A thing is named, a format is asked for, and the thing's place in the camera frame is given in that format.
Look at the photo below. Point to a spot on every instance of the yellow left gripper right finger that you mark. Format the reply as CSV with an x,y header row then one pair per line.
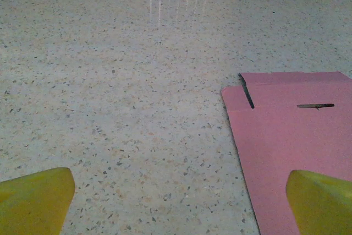
x,y
321,207

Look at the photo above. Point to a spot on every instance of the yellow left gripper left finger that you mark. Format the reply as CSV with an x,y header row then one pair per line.
x,y
30,204

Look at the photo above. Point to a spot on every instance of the pink paper box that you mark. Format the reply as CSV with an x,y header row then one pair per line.
x,y
277,141

